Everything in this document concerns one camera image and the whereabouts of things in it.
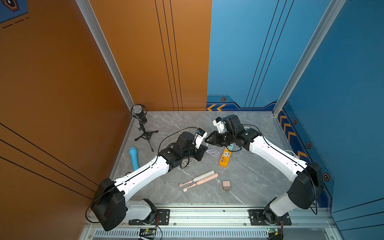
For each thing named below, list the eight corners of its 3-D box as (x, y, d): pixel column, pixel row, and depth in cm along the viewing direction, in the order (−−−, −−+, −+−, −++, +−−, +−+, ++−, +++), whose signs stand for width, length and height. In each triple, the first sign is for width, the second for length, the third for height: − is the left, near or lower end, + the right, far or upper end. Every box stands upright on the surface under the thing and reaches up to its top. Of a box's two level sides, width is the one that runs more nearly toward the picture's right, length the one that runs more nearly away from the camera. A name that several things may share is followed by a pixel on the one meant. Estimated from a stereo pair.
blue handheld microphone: (132, 171, 91) (130, 169, 89) (130, 150, 101) (129, 147, 98) (139, 169, 92) (138, 167, 90) (137, 148, 102) (135, 145, 99)
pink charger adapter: (223, 191, 83) (223, 190, 82) (222, 182, 87) (222, 180, 85) (230, 191, 83) (231, 190, 82) (229, 182, 87) (230, 180, 85)
